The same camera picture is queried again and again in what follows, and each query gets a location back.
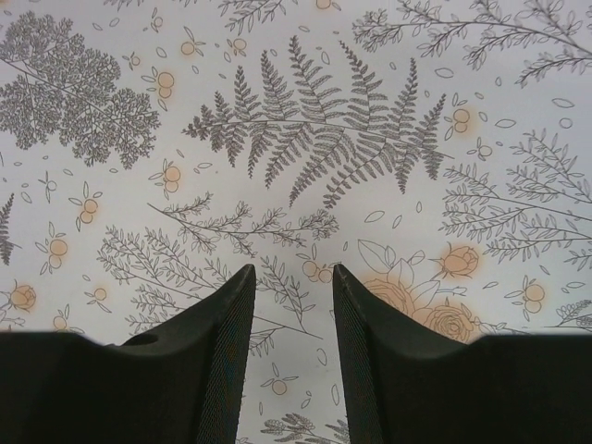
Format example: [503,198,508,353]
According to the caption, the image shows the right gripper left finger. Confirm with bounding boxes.
[1,265,256,443]

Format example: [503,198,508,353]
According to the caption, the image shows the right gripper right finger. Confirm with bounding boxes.
[333,265,591,443]

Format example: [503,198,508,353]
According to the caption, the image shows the floral patterned table mat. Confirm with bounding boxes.
[1,1,591,418]

